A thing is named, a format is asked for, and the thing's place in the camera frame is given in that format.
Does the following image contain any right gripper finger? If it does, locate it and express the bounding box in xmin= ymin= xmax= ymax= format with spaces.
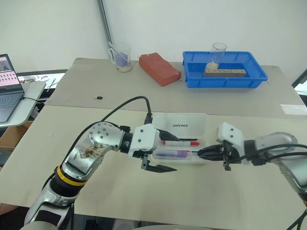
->
xmin=198 ymin=153 xmax=225 ymax=161
xmin=199 ymin=144 xmax=224 ymax=154

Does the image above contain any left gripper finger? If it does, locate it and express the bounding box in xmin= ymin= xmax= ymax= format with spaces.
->
xmin=146 ymin=164 xmax=178 ymax=174
xmin=157 ymin=129 xmax=181 ymax=142

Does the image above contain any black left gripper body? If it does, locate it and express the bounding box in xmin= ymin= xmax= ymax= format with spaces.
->
xmin=130 ymin=149 xmax=150 ymax=171

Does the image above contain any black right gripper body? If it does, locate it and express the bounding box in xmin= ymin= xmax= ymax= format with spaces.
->
xmin=221 ymin=139 xmax=237 ymax=172

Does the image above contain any red marker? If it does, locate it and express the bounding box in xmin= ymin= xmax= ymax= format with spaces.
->
xmin=162 ymin=140 xmax=201 ymax=147

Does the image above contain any purple marker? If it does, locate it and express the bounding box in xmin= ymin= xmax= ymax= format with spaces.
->
xmin=155 ymin=149 xmax=191 ymax=159

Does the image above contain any white plastic pencil case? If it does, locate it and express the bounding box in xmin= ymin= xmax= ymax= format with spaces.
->
xmin=151 ymin=112 xmax=210 ymax=166

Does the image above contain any red brick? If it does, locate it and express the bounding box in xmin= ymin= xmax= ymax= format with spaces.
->
xmin=139 ymin=53 xmax=182 ymax=87

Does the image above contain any wooden block with holes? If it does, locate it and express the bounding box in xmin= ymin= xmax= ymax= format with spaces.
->
xmin=204 ymin=68 xmax=247 ymax=78

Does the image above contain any clear tape strip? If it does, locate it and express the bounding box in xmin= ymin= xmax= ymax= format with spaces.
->
xmin=280 ymin=103 xmax=307 ymax=114

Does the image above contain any clear plastic measuring cup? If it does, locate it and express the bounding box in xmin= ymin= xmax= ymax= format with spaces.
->
xmin=107 ymin=42 xmax=133 ymax=72

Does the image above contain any blue plastic bin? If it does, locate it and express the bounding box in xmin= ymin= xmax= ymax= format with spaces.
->
xmin=182 ymin=50 xmax=269 ymax=89

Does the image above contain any clear glass tube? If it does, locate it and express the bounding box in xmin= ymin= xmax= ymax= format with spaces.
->
xmin=208 ymin=43 xmax=227 ymax=72

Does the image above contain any metal stirring rod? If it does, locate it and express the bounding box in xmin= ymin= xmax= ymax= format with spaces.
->
xmin=107 ymin=42 xmax=128 ymax=61

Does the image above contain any slim metal tool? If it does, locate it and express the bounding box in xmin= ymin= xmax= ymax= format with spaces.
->
xmin=46 ymin=78 xmax=57 ymax=92

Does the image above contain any grey laptop stand table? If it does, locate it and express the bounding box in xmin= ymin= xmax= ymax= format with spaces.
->
xmin=0 ymin=80 xmax=47 ymax=128

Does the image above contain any brown cardboard box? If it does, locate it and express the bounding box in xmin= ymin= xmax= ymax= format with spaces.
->
xmin=0 ymin=120 xmax=34 ymax=148

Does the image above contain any grey metal pole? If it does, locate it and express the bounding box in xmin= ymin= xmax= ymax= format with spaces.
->
xmin=96 ymin=0 xmax=114 ymax=46

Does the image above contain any grey laptop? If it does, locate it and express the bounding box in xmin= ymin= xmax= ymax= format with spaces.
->
xmin=0 ymin=53 xmax=25 ymax=124

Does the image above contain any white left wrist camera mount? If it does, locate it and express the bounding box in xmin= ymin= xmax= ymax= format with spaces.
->
xmin=128 ymin=124 xmax=161 ymax=159

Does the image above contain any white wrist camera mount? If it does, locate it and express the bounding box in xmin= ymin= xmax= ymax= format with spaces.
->
xmin=215 ymin=122 xmax=250 ymax=166
xmin=128 ymin=124 xmax=161 ymax=159

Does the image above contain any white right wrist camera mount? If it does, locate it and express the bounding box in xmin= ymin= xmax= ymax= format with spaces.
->
xmin=215 ymin=122 xmax=250 ymax=166

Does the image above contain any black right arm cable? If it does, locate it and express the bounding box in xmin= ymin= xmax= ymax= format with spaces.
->
xmin=236 ymin=143 xmax=307 ymax=230

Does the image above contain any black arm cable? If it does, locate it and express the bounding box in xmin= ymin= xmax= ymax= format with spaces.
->
xmin=236 ymin=143 xmax=307 ymax=230
xmin=42 ymin=95 xmax=154 ymax=194

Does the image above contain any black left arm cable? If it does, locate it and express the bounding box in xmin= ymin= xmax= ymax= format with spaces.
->
xmin=42 ymin=95 xmax=154 ymax=194

